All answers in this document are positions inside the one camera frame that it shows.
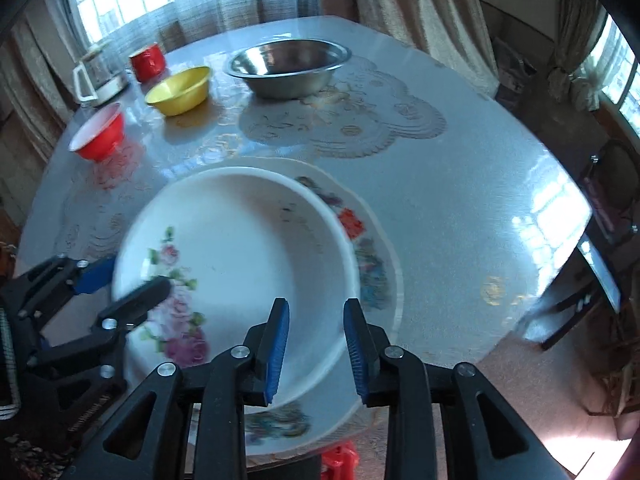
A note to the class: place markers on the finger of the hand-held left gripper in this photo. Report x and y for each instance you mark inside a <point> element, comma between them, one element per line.
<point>95,277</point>
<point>140,300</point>

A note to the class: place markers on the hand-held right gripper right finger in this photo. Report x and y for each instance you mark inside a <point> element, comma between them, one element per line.
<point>356,355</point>

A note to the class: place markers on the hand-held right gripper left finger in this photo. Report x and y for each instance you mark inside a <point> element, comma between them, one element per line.
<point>280,355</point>

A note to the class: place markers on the round white floral plate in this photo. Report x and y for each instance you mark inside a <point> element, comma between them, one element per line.
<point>240,250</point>

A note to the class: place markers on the oval white floral plate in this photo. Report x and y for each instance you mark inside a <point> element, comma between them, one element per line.
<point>372,240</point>

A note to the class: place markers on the red bowl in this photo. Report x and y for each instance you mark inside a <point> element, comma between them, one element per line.
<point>100,140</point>

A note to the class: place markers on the yellow bowl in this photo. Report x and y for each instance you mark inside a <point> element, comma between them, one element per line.
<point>180,92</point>

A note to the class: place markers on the stainless steel bowl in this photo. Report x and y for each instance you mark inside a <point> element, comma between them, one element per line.
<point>285,80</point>

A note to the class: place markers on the red plastic stool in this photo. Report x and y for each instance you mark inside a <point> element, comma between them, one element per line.
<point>340,460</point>

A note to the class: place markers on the glass electric kettle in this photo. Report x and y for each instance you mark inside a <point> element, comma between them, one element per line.
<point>100,75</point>

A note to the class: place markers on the beige patterned curtain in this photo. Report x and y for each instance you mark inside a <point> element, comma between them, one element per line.
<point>30,70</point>
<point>425,10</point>

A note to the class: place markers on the red mug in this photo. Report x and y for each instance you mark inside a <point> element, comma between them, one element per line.
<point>149,62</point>

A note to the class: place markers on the dark wooden chair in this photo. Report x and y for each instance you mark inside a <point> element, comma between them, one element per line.
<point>595,270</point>
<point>615,175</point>
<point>615,360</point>

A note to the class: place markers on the sheer white curtain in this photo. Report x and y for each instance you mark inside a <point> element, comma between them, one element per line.
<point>225,15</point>

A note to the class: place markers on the cardboard box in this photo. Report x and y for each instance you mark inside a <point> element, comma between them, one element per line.
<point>512,70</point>

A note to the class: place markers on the side barred window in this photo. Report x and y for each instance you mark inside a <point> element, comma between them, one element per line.
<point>620,75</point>

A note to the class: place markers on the tied beige curtain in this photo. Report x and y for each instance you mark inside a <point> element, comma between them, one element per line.
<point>575,35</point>

